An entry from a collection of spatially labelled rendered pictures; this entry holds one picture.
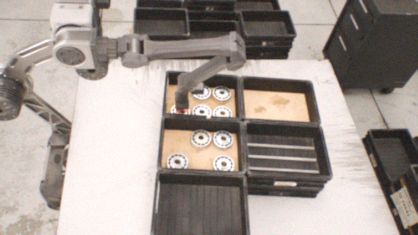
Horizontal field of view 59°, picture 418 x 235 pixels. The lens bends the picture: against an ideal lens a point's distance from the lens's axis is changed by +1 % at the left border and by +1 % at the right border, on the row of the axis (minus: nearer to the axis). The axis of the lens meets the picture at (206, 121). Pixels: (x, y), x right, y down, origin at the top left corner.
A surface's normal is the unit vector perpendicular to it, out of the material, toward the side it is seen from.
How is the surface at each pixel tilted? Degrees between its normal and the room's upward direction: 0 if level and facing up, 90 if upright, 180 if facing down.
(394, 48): 90
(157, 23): 0
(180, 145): 0
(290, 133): 90
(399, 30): 90
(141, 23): 0
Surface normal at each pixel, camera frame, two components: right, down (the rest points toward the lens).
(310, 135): 0.00, 0.81
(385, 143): 0.10, -0.59
